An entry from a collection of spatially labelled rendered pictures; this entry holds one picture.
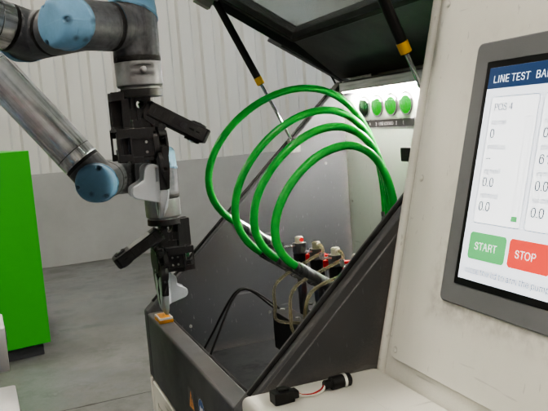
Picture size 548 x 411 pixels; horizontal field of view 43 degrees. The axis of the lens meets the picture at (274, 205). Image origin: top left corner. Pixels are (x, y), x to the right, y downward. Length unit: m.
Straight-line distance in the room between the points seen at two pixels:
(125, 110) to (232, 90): 7.14
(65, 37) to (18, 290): 3.66
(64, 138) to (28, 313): 3.35
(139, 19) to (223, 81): 7.15
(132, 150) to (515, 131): 0.58
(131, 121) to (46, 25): 0.19
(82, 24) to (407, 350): 0.66
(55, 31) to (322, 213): 0.91
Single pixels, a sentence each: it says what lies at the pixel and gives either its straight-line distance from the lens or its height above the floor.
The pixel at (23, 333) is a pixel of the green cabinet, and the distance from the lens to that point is 4.71.
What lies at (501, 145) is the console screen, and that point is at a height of 1.31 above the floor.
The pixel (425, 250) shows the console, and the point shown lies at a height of 1.17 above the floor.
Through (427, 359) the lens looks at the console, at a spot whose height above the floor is 1.03.
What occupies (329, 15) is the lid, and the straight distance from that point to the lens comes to 1.52.
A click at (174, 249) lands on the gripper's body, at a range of 1.51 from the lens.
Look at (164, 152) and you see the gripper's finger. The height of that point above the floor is 1.33.
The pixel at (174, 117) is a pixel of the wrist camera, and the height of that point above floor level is 1.38.
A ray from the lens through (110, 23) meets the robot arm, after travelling 1.11.
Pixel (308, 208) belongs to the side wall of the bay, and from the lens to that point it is 1.75.
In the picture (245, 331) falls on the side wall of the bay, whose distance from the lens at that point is 1.74.
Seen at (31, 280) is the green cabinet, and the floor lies 0.49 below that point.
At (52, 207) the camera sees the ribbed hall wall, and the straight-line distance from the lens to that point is 7.81.
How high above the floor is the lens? 1.36
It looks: 7 degrees down
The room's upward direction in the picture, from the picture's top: 4 degrees counter-clockwise
